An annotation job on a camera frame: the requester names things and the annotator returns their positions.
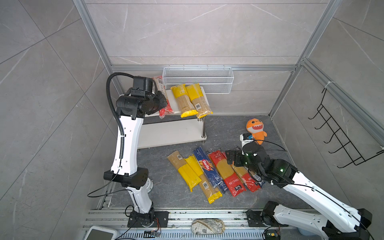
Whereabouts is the red spaghetti bag with label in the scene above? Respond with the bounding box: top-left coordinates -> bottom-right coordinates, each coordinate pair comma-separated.
153,76 -> 174,119

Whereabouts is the blue Barilla spaghetti box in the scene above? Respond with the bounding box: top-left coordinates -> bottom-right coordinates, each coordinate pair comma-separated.
193,147 -> 229,194

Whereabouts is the yellow wholewheat spaghetti bag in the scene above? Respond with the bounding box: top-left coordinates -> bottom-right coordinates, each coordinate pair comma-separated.
171,84 -> 198,118

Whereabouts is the yellow spaghetti bag with barcode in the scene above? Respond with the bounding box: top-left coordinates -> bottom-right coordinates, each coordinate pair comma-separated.
186,84 -> 213,119

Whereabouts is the tan yellow pasta bag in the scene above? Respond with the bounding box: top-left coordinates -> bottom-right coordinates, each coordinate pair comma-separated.
167,151 -> 202,192

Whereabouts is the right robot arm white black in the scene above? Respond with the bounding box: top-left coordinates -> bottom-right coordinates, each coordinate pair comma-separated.
225,141 -> 373,240

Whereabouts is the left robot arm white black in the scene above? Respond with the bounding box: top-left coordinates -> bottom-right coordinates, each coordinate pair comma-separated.
104,72 -> 167,227

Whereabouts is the white two-tier shelf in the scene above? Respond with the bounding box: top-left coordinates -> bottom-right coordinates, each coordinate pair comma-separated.
138,90 -> 207,149

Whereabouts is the red yellow spaghetti bag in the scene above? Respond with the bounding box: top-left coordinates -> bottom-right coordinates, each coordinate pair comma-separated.
209,151 -> 246,197

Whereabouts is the orange shark plush toy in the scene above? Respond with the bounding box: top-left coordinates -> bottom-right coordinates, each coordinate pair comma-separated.
246,119 -> 267,145

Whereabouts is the long yellow spaghetti bag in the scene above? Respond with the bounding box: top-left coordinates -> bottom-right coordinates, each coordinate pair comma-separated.
185,155 -> 223,204

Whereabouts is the patterned cloth pouch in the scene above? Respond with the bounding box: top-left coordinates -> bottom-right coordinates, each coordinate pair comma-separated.
191,219 -> 226,235

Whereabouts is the small white alarm clock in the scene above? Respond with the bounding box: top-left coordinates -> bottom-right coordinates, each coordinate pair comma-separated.
146,178 -> 154,193

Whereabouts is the blue grey foam roll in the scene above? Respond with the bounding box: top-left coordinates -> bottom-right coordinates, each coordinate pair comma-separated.
298,226 -> 323,237

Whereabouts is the white tablet device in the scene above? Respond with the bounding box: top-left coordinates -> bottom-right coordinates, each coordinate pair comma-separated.
84,226 -> 119,240

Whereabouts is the left black corrugated cable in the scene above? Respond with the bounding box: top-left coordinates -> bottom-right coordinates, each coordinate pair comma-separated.
105,72 -> 136,160

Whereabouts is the white wire mesh basket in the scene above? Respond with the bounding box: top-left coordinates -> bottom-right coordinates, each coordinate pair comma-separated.
162,67 -> 234,94

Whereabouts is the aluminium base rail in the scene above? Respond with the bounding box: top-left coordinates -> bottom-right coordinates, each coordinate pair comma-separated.
77,208 -> 316,240

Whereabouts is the black wire hook rack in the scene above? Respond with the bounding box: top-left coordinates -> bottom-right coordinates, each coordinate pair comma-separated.
308,88 -> 384,169

